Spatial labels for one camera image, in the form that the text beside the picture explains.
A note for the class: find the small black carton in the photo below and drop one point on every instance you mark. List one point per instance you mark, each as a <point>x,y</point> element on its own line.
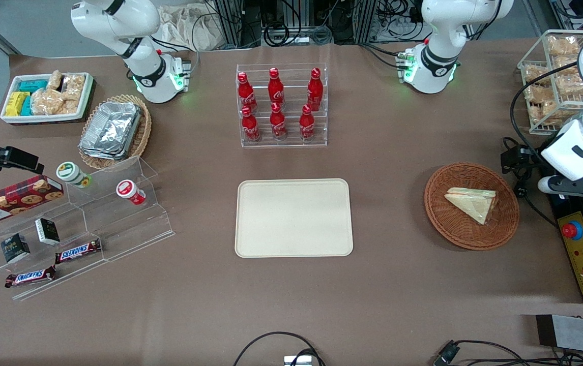
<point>47,231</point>
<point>15,248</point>

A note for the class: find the brown chocolate bar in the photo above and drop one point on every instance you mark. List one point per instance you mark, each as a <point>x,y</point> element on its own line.
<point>78,251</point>
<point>29,277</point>

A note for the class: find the clear acrylic step display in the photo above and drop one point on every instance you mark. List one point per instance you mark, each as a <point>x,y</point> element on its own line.
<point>118,223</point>

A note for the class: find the cream plastic tray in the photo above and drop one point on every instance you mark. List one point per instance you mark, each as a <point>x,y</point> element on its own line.
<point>294,217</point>

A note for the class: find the round brown wicker basket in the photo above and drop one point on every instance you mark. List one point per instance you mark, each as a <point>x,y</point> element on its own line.
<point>444,213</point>

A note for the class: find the white power strip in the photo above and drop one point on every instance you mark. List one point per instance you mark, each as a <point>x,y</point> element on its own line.
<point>398,25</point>

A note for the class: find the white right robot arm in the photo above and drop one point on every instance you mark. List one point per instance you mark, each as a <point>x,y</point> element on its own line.
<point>118,23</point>

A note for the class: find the oval light wicker basket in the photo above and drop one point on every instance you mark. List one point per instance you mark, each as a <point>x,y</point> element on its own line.
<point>141,137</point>

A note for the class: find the red tartan cookie box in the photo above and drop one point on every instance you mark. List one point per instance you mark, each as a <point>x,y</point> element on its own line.
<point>11,201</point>

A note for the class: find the bagged rice cracker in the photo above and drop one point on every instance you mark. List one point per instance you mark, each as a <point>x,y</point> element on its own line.
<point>47,101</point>
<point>74,86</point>
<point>569,65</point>
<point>535,73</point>
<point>55,80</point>
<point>570,85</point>
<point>562,46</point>
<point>540,94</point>

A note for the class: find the grey metal plate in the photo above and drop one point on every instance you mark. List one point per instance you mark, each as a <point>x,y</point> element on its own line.
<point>581,333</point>

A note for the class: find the yellow snack pack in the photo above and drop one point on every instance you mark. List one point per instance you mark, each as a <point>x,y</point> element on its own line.
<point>16,103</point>

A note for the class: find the white rectangular snack bin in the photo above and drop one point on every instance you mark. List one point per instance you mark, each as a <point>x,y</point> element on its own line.
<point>9,118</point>

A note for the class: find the clear acrylic bottle rack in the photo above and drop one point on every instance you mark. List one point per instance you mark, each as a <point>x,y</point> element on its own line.
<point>281,145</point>

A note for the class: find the silver metal connector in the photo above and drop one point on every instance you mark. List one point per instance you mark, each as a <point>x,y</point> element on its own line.
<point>297,361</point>

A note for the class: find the aluminium frame post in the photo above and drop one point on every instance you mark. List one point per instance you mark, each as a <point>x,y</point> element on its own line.
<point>368,20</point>
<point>230,23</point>

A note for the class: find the red cola bottle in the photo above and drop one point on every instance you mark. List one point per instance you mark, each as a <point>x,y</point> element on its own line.
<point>246,94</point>
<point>307,126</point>
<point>276,89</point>
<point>315,91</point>
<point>278,124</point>
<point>251,127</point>

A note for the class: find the green lid yoghurt cup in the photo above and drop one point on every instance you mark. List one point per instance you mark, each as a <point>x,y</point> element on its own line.
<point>71,174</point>

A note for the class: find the stack of foil trays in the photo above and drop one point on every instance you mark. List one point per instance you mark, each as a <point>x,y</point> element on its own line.
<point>111,129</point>

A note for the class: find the teal snack pack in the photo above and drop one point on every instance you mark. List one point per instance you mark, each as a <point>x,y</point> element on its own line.
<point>33,85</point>
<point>26,107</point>

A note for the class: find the triangle sandwich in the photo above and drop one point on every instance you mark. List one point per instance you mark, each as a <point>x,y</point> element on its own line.
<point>474,201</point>

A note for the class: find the red lid yoghurt cup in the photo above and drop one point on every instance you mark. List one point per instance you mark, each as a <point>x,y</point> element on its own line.
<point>128,191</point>

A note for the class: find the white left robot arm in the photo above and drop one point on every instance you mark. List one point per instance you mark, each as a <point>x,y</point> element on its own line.
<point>441,25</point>

